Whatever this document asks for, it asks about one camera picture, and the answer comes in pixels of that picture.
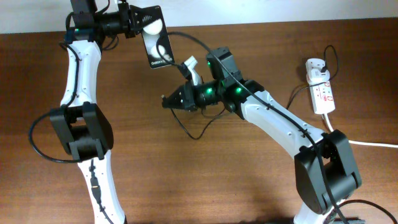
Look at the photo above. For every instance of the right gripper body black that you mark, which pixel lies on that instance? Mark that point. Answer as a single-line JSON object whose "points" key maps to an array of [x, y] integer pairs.
{"points": [[189, 89]]}

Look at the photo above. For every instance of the white USB charger plug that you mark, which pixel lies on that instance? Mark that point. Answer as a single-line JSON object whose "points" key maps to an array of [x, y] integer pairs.
{"points": [[316, 76]]}

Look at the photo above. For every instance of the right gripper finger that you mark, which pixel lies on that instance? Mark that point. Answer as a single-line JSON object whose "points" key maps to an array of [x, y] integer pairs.
{"points": [[172, 104], [177, 96]]}

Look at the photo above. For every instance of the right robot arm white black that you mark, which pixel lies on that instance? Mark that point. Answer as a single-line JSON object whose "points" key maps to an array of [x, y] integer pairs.
{"points": [[326, 173]]}

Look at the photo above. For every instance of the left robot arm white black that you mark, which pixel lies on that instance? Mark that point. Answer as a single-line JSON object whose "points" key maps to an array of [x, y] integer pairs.
{"points": [[82, 128]]}

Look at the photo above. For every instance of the black smartphone with white circles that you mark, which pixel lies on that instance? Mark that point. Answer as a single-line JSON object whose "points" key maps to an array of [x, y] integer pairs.
{"points": [[156, 41]]}

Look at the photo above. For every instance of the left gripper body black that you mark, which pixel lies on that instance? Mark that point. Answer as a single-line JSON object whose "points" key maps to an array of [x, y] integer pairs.
{"points": [[130, 33]]}

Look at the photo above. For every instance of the white power strip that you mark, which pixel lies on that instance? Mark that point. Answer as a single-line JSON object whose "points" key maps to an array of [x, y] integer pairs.
{"points": [[321, 94]]}

